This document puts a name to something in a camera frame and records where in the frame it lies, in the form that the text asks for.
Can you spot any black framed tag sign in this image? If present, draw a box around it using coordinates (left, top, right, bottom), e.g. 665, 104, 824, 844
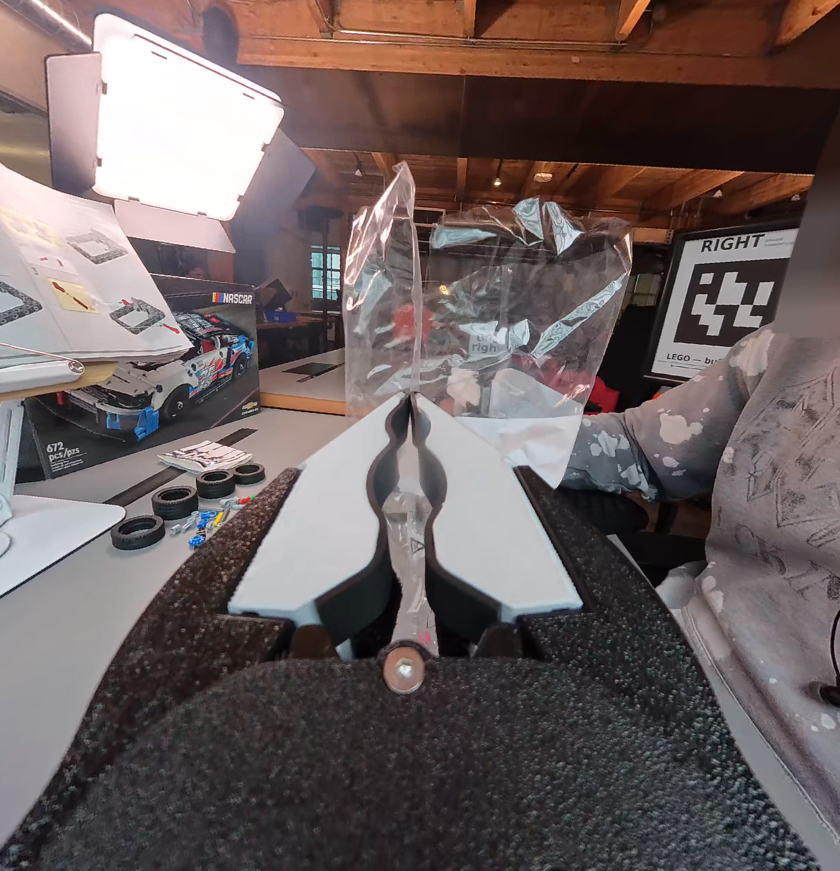
643, 219, 802, 383

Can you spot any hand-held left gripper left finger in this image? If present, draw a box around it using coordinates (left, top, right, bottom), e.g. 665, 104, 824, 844
228, 395, 413, 660

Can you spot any black earphone cable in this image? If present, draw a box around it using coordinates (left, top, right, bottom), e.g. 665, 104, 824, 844
819, 597, 840, 710

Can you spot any toy race car box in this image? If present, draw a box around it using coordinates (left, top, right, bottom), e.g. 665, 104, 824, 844
17, 274, 261, 483

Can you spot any sticker sheet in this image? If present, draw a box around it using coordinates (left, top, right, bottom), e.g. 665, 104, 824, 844
157, 440, 255, 475

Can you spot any white booklet stand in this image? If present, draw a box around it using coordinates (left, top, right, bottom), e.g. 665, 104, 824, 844
0, 359, 127, 608

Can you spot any clear plastic bag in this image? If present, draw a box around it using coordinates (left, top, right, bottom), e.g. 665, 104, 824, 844
344, 160, 633, 654

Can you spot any background table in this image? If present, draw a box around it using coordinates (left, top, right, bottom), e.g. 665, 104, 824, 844
258, 346, 347, 417

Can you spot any group of small brick pieces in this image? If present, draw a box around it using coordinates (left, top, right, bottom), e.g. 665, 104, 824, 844
168, 493, 255, 549

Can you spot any studio light panel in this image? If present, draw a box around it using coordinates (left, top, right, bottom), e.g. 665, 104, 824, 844
44, 12, 319, 258

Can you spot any person in grey sweatshirt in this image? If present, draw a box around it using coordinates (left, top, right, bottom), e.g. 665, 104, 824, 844
654, 320, 840, 855

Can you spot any open instruction booklet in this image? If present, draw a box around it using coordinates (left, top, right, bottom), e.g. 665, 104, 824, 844
0, 139, 193, 372

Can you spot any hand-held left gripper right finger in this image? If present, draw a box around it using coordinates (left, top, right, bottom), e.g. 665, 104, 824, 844
412, 393, 585, 656

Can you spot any person's right forearm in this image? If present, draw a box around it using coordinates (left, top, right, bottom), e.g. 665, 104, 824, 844
563, 325, 775, 506

